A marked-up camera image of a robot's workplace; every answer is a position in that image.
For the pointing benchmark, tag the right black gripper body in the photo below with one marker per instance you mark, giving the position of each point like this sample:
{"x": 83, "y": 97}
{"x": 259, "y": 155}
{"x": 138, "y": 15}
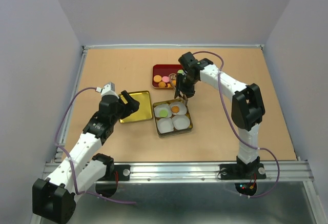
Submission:
{"x": 189, "y": 88}

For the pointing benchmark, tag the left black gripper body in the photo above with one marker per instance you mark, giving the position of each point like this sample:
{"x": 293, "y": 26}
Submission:
{"x": 115, "y": 117}

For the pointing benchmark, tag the metal tongs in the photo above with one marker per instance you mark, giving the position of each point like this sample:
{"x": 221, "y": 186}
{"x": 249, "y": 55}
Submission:
{"x": 184, "y": 98}

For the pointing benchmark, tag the red rectangular tray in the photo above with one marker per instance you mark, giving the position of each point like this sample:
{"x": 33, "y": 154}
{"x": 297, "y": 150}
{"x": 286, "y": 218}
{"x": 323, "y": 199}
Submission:
{"x": 164, "y": 75}

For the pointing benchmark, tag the brown round cookie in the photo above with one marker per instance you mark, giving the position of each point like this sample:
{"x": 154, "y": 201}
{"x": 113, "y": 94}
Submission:
{"x": 175, "y": 109}

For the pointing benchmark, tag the gold square cookie tin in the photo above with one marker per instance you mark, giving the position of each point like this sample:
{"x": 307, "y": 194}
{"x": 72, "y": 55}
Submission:
{"x": 172, "y": 117}

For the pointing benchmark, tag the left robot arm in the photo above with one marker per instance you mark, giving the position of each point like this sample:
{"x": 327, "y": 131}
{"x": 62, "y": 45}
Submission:
{"x": 55, "y": 197}

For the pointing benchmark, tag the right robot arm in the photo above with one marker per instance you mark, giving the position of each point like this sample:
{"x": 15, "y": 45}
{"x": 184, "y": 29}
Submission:
{"x": 247, "y": 107}

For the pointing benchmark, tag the pink round cookie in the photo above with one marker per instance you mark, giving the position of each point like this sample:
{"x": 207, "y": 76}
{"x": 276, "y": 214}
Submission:
{"x": 166, "y": 79}

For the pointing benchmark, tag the orange waffle round cookie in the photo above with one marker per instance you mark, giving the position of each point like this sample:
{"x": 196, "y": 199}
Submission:
{"x": 162, "y": 84}

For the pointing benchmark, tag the white paper cup back left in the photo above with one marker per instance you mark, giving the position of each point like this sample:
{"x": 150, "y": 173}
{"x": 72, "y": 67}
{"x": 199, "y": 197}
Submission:
{"x": 162, "y": 106}

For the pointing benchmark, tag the white paper cup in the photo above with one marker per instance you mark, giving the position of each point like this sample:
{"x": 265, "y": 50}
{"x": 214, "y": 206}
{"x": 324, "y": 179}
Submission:
{"x": 183, "y": 108}
{"x": 165, "y": 125}
{"x": 162, "y": 106}
{"x": 181, "y": 122}

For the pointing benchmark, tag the white paper cup back right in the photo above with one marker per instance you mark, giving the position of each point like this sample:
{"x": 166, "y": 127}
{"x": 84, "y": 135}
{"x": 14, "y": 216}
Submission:
{"x": 183, "y": 108}

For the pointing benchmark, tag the white paper cup front left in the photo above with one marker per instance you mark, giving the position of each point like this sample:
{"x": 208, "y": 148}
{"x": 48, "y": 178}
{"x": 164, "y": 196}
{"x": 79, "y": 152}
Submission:
{"x": 165, "y": 125}

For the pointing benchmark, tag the white paper cup front right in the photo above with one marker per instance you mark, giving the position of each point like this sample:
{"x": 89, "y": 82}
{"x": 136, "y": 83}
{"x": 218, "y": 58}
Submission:
{"x": 181, "y": 122}

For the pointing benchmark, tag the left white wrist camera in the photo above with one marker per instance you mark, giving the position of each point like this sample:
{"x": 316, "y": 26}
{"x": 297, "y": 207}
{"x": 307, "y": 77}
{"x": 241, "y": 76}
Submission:
{"x": 107, "y": 89}

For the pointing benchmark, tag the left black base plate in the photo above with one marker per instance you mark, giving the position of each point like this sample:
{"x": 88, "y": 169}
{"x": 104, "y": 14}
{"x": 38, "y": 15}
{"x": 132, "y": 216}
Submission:
{"x": 116, "y": 172}

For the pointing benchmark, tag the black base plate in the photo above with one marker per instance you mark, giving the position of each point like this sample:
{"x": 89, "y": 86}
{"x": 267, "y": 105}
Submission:
{"x": 116, "y": 172}
{"x": 241, "y": 172}

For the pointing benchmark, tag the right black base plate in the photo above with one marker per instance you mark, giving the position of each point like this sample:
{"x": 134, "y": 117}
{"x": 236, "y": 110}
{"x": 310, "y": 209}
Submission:
{"x": 241, "y": 172}

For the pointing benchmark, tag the aluminium front rail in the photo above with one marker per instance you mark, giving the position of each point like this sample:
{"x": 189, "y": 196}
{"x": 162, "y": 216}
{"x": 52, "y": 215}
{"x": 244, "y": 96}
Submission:
{"x": 208, "y": 172}

